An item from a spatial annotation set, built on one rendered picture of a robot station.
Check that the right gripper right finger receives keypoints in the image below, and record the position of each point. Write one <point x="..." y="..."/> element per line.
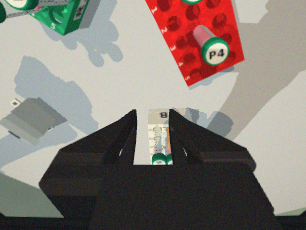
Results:
<point x="203" y="146"/>

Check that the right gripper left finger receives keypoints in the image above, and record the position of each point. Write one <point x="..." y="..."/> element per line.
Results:
<point x="104" y="145"/>

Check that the red block with round holes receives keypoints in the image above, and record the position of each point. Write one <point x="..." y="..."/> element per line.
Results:
<point x="173" y="24"/>

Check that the green tube rack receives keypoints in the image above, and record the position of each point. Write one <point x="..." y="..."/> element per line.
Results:
<point x="70" y="15"/>

